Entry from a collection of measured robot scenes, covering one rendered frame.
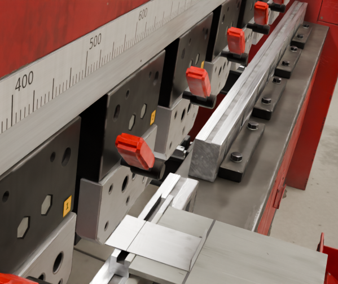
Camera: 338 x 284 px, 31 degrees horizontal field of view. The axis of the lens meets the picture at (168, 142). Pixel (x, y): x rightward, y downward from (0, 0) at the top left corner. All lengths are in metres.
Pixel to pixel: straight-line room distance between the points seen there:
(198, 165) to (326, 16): 1.73
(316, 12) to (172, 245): 2.17
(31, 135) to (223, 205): 0.90
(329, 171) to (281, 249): 2.60
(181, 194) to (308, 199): 2.14
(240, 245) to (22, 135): 0.60
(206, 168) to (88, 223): 0.79
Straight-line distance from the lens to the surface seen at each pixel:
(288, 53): 2.27
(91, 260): 2.47
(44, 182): 0.43
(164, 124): 0.72
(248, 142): 1.49
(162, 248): 0.89
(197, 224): 0.96
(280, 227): 2.90
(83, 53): 0.44
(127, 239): 0.90
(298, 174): 3.22
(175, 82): 0.71
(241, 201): 1.30
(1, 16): 0.33
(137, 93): 0.57
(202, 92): 0.69
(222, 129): 1.37
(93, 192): 0.55
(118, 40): 0.49
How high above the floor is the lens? 1.53
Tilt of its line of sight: 26 degrees down
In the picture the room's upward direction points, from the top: 9 degrees clockwise
